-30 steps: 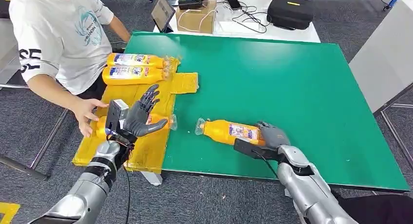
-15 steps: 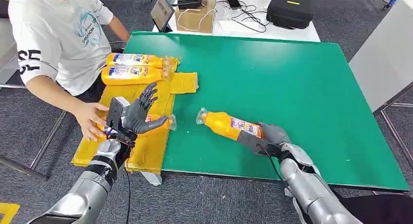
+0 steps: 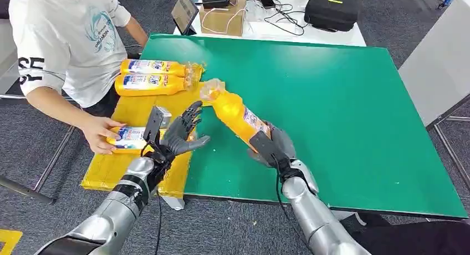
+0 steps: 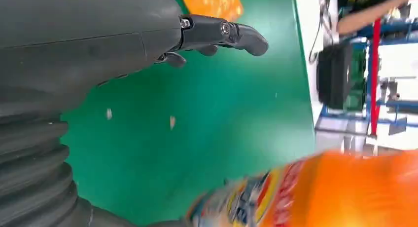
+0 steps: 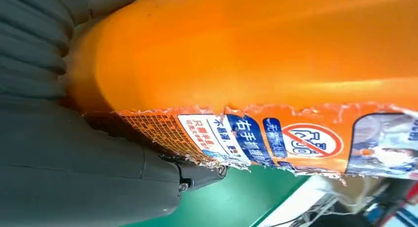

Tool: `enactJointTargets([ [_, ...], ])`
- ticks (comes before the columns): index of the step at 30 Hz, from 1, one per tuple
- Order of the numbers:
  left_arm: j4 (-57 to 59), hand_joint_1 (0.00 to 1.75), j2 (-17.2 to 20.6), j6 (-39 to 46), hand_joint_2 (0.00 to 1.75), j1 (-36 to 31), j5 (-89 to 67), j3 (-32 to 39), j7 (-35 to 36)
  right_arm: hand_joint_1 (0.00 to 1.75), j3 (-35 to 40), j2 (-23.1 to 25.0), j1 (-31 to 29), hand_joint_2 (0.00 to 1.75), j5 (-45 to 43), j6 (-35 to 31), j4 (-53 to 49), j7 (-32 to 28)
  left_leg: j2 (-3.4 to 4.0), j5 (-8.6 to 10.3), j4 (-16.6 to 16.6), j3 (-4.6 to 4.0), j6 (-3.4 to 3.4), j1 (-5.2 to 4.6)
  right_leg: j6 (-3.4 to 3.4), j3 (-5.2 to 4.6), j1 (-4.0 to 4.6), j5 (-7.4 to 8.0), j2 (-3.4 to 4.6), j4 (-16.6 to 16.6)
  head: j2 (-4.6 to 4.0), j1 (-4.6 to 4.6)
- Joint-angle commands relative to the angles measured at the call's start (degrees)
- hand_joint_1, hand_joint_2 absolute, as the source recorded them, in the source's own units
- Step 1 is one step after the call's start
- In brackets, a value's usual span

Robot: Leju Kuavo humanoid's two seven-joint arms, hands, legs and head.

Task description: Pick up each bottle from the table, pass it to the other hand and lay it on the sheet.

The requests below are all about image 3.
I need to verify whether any person's right hand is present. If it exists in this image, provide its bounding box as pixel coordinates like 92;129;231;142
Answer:
80;116;126;155

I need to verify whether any brown cardboard box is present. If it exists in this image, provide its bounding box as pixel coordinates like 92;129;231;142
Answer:
199;0;247;37

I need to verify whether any green table mat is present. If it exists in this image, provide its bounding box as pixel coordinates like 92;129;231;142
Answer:
140;33;469;220

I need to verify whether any orange drink bottle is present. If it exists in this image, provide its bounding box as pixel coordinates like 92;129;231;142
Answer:
114;73;201;98
106;125;166;151
120;58;205;78
200;78;273;153

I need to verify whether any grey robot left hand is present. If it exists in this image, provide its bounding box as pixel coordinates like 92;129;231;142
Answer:
160;100;211;159

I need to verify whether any person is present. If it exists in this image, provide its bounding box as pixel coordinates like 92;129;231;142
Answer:
8;0;150;118

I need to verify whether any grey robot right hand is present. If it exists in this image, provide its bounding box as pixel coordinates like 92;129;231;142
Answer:
248;123;297;170

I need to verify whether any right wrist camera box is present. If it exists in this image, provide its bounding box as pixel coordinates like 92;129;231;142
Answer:
249;130;280;162

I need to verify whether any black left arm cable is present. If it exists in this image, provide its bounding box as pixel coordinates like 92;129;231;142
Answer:
154;190;164;255

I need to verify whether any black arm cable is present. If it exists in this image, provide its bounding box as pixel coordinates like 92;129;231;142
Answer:
272;154;307;248
154;190;164;255

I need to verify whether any black cable bundle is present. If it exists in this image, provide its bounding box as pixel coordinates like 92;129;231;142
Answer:
262;0;308;37

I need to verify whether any black tablet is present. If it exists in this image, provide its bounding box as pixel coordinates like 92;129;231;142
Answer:
170;0;200;36

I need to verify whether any robot's black leg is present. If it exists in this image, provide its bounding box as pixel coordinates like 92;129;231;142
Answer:
339;213;470;255

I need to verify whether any grey side table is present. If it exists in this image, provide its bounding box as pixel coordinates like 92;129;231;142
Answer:
398;0;470;126

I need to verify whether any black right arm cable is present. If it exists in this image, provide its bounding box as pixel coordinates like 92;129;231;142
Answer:
272;154;307;248

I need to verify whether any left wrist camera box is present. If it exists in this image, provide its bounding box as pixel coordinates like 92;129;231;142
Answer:
143;106;172;144

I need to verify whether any metal floor frame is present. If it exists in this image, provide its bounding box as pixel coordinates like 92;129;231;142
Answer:
426;103;470;190
0;93;83;205

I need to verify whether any white cable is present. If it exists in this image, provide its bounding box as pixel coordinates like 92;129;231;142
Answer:
201;7;247;35

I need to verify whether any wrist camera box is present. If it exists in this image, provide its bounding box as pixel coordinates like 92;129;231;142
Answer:
249;130;280;162
143;106;172;144

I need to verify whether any black carry case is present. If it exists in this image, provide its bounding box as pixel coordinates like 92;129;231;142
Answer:
304;0;361;33

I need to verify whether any yellow plastic sheet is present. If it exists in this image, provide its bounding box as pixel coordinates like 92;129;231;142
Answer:
80;60;206;200

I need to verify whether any grey metal bench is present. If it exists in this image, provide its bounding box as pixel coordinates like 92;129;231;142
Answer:
0;18;19;96

